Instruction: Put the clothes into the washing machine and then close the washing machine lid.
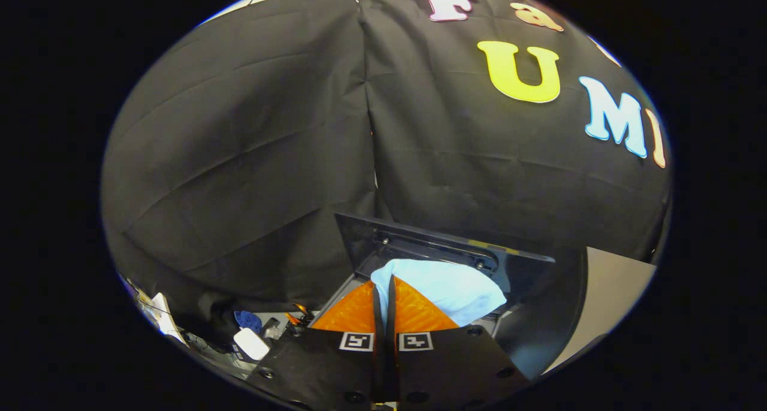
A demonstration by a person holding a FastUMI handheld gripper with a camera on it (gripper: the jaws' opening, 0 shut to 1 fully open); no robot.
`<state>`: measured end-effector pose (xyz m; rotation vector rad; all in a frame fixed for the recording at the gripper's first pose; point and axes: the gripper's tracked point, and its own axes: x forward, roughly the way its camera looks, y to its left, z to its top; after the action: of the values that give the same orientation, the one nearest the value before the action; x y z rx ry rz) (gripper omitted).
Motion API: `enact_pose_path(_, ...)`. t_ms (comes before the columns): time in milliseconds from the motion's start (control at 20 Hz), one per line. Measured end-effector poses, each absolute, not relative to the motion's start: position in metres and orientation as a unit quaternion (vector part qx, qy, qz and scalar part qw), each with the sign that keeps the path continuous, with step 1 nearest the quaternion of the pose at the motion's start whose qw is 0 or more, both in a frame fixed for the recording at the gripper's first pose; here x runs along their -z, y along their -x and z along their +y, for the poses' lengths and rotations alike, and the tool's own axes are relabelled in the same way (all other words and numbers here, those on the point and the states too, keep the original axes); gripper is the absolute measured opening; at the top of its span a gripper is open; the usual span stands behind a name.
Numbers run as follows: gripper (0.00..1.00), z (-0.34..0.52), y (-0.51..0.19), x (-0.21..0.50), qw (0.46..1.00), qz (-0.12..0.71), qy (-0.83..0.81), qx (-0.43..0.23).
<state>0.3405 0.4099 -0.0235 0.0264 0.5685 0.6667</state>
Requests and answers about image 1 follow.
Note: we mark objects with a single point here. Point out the white plastic box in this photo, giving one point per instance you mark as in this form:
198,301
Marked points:
251,344

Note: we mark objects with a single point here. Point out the blue cloth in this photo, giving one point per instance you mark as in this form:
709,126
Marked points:
247,321

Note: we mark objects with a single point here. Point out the light blue polo shirt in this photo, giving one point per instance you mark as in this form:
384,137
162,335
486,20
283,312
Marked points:
443,285

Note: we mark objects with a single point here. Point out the black backdrop cloth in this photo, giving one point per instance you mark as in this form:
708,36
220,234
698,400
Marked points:
239,159

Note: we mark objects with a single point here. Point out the white paper sheet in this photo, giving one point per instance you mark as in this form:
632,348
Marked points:
165,318

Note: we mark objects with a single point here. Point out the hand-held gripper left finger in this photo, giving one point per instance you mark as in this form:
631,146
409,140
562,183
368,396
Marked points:
335,375

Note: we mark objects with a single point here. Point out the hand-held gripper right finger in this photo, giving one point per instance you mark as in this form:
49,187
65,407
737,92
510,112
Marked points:
443,369

